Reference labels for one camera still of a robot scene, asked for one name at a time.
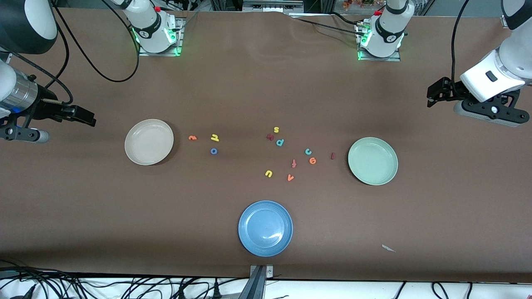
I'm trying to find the beige brown round plate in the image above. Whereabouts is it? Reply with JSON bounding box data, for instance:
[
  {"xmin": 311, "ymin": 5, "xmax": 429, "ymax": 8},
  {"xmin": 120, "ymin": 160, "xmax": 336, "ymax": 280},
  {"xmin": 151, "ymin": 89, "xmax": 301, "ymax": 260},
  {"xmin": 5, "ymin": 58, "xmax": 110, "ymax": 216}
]
[{"xmin": 124, "ymin": 119, "xmax": 175, "ymax": 166}]

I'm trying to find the orange leafy decoration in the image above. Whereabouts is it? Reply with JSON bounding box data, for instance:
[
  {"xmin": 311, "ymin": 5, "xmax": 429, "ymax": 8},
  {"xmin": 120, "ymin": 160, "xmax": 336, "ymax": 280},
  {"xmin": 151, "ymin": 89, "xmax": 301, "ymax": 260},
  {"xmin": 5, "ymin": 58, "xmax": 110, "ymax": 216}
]
[{"xmin": 343, "ymin": 0, "xmax": 385, "ymax": 10}]

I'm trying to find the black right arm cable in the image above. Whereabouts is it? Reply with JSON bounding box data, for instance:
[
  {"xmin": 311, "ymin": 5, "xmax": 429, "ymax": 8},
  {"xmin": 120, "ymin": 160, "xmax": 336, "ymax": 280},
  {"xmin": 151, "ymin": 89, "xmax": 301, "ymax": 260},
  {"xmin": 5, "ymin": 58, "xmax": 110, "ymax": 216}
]
[{"xmin": 0, "ymin": 0, "xmax": 140, "ymax": 105}]

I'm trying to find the black cable on table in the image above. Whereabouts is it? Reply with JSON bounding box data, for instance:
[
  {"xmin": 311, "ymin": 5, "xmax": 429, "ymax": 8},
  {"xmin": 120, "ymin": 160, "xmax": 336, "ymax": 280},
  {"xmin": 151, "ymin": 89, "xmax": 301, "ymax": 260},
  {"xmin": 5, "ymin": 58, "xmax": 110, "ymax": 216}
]
[{"xmin": 287, "ymin": 12, "xmax": 368, "ymax": 37}]

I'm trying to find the black cable tangle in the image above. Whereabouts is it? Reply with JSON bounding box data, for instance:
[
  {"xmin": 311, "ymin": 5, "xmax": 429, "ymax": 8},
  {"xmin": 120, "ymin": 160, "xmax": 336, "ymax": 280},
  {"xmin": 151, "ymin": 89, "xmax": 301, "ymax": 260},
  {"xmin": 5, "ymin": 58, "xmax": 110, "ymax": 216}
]
[{"xmin": 0, "ymin": 260, "xmax": 248, "ymax": 299}]

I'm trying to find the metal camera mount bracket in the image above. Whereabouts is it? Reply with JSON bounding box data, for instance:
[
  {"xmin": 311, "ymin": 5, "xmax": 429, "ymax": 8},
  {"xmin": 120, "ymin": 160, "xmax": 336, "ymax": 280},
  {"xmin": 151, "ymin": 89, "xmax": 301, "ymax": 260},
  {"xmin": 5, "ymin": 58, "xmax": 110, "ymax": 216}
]
[{"xmin": 249, "ymin": 265, "xmax": 275, "ymax": 299}]

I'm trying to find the pale green round plate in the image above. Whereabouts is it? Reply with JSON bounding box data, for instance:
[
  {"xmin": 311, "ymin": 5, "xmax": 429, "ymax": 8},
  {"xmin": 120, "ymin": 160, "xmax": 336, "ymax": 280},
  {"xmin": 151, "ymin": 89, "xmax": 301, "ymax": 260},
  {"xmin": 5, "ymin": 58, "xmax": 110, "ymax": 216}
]
[{"xmin": 347, "ymin": 137, "xmax": 399, "ymax": 186}]

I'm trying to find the grey metal box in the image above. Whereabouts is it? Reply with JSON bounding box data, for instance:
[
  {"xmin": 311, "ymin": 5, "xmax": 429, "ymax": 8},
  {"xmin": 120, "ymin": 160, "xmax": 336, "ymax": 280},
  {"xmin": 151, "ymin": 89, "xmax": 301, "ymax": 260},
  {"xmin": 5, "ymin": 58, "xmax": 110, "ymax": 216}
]
[{"xmin": 242, "ymin": 0, "xmax": 304, "ymax": 12}]

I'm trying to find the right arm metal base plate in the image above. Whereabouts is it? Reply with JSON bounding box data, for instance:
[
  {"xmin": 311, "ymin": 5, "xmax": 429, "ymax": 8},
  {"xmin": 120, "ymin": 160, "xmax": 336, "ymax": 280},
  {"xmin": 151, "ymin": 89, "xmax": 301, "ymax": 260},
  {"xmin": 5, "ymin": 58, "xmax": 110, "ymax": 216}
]
[{"xmin": 138, "ymin": 17, "xmax": 183, "ymax": 57}]

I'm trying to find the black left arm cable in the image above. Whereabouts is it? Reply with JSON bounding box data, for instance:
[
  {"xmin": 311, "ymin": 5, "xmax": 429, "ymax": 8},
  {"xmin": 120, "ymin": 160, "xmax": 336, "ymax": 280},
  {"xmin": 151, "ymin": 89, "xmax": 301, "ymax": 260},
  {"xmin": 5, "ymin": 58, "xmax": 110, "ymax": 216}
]
[{"xmin": 451, "ymin": 0, "xmax": 478, "ymax": 99}]

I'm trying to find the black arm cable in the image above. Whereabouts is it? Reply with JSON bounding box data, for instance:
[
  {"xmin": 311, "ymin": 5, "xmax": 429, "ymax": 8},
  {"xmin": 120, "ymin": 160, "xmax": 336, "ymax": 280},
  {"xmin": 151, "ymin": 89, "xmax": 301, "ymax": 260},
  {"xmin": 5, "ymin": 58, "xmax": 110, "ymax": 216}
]
[
  {"xmin": 451, "ymin": 0, "xmax": 478, "ymax": 99},
  {"xmin": 0, "ymin": 0, "xmax": 140, "ymax": 105}
]

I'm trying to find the blue round plate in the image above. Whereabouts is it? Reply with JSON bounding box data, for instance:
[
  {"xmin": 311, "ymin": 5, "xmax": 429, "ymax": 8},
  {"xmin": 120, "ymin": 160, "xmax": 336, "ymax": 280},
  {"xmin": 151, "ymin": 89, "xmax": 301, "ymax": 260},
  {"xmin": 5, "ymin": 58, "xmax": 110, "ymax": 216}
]
[{"xmin": 238, "ymin": 200, "xmax": 294, "ymax": 257}]

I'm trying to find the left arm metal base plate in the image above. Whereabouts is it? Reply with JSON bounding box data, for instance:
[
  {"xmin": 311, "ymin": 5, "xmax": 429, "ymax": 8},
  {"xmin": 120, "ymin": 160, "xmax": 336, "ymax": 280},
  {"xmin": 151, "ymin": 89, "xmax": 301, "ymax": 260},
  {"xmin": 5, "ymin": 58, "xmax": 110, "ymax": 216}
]
[{"xmin": 357, "ymin": 23, "xmax": 401, "ymax": 62}]

